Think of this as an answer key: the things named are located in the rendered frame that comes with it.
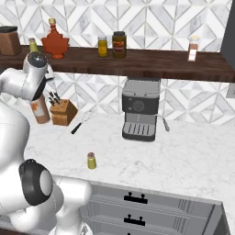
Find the brown canister with black lid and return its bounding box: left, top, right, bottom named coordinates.
left=0, top=26, right=23, bottom=57

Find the grey drawer front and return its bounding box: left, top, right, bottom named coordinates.
left=82, top=210, right=212, bottom=235
left=87, top=183, right=217, bottom=220

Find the grey espresso machine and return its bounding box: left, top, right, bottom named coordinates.
left=121, top=77, right=171, bottom=142

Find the red maple leaf syrup bottle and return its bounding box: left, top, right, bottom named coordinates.
left=40, top=17, right=71, bottom=61

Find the dark jar with orange label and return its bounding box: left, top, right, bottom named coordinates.
left=111, top=30, right=128, bottom=60

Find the black drawer handle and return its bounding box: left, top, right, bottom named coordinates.
left=123, top=213, right=147, bottom=227
left=123, top=191, right=149, bottom=205

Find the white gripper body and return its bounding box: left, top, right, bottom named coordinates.
left=45, top=69, right=56, bottom=83

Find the small green bottle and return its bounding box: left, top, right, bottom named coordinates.
left=28, top=37, right=39, bottom=53

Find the wall socket plate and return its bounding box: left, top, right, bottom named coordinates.
left=226, top=84, right=235, bottom=99

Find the wire whisk with black handle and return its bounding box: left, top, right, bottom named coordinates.
left=70, top=110, right=95, bottom=135

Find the orange condiment bottle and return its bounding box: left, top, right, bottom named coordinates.
left=29, top=94, right=51, bottom=125

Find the wooden knife block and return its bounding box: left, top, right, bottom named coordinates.
left=47, top=90, right=79, bottom=127

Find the olive green shaker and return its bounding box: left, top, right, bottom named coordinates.
left=86, top=151, right=97, bottom=171

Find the dark wooden shelf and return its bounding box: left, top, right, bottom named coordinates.
left=0, top=45, right=235, bottom=84

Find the grey cabinet side panel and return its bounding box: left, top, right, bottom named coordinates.
left=219, top=0, right=235, bottom=62

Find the yellow jar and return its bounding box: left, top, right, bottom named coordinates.
left=97, top=35, right=109, bottom=59

